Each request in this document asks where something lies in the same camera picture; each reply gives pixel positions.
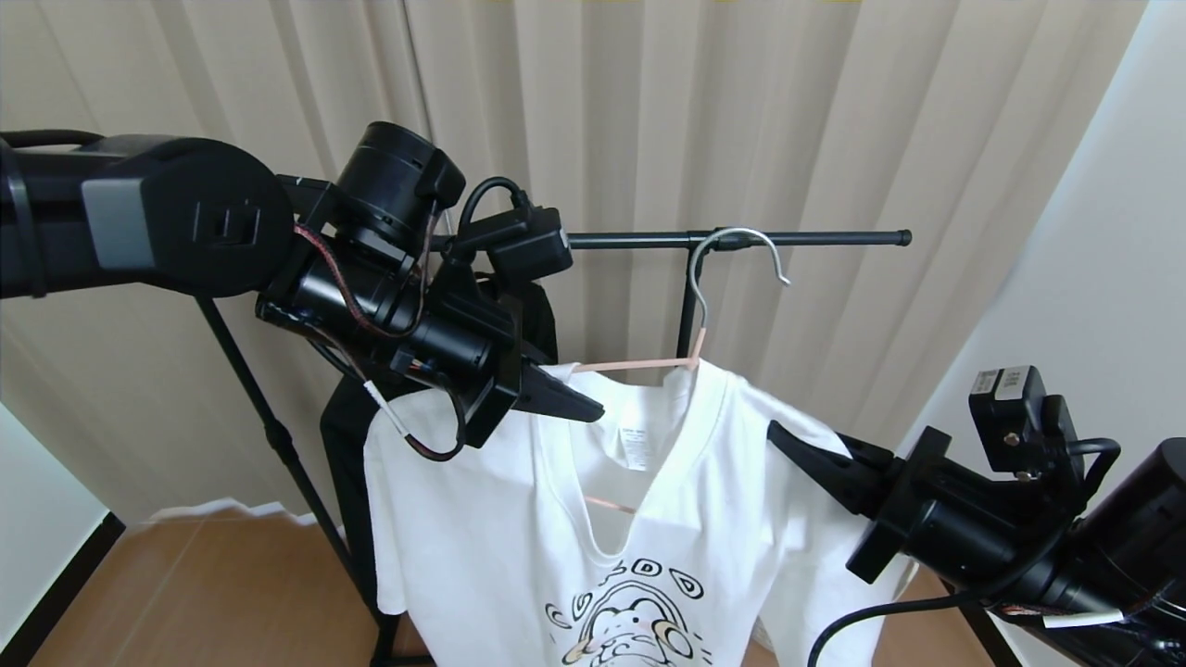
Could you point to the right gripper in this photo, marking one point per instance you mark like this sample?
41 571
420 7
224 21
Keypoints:
954 528

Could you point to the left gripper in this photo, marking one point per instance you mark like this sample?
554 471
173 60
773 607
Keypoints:
445 343

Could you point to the black shorts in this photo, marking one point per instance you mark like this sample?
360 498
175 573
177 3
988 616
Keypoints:
347 463

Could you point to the white garment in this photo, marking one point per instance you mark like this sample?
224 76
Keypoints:
482 537

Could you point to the pink clothes hanger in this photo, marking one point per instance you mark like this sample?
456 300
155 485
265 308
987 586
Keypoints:
700 296

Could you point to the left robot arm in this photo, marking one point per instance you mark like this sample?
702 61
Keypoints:
185 213

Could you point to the black clothes rack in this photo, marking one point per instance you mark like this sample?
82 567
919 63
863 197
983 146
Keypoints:
788 238

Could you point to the beige curtain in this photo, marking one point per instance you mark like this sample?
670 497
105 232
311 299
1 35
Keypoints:
788 111

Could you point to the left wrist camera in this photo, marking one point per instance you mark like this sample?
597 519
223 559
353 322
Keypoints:
528 245

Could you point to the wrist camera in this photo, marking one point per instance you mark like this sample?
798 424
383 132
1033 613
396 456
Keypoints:
1019 417
528 245

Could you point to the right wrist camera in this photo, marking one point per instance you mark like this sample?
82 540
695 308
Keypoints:
1019 417

